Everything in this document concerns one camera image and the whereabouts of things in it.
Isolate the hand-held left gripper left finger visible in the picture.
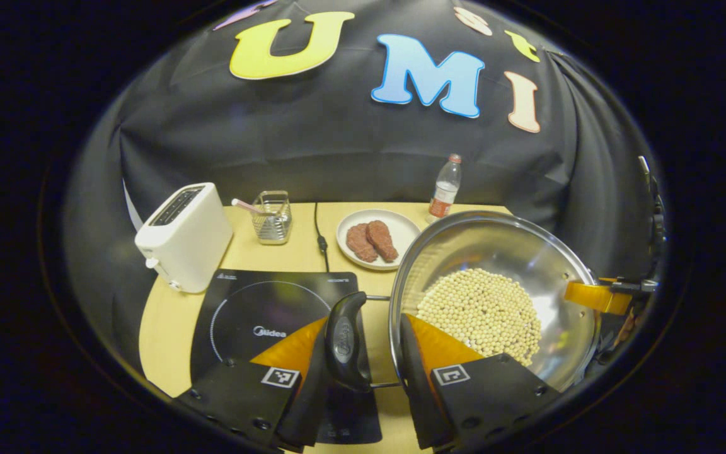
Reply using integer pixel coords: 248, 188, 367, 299
174, 315, 332, 453

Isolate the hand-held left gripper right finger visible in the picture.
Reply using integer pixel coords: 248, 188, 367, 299
399, 313, 562, 451

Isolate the steel pot with black handles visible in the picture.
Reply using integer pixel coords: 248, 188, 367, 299
325, 210, 602, 395

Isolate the black induction cooktop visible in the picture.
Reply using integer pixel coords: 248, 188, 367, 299
189, 269, 384, 445

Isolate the pile of soybeans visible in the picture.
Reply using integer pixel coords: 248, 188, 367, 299
416, 268, 543, 368

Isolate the round white plate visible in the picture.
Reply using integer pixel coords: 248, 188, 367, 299
336, 209, 422, 272

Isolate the clear plastic water bottle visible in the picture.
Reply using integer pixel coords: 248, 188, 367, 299
427, 154, 463, 224

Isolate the white toaster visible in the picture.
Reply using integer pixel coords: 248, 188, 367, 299
135, 182, 234, 294

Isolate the black power cable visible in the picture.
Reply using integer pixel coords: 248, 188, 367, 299
313, 202, 331, 273

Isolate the metal wire basket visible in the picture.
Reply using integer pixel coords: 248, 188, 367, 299
251, 190, 292, 245

